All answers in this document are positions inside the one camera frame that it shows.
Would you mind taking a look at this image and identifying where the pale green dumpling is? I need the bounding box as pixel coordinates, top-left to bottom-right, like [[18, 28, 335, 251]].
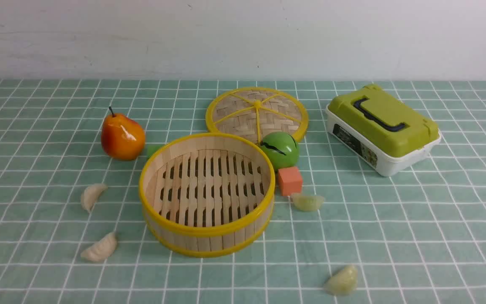
[[290, 193, 325, 212], [323, 264, 358, 296]]

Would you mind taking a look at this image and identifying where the white dumpling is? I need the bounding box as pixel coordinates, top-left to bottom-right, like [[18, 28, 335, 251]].
[[81, 183, 108, 213], [80, 231, 118, 263]]

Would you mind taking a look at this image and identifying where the woven bamboo steamer lid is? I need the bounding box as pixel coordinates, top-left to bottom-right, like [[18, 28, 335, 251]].
[[205, 87, 309, 144]]

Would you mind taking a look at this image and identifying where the bamboo steamer tray yellow rim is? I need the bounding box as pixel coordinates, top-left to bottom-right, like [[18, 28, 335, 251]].
[[138, 133, 275, 258]]

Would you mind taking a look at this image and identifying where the green toy apple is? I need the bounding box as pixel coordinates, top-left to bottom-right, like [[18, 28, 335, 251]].
[[258, 131, 300, 171]]

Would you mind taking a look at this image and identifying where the orange foam cube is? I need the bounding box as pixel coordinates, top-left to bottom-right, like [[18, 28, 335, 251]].
[[276, 166, 303, 196]]

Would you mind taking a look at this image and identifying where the small green block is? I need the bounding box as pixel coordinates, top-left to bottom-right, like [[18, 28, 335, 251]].
[[146, 144, 164, 158]]

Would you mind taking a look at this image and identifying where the orange red toy pear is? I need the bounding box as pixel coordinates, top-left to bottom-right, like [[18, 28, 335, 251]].
[[101, 106, 146, 161]]

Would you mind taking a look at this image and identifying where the green lid white storage box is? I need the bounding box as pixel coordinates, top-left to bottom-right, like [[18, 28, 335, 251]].
[[324, 84, 442, 177]]

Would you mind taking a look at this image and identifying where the green checkered tablecloth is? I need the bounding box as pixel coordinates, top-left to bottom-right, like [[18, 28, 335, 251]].
[[0, 79, 486, 304]]

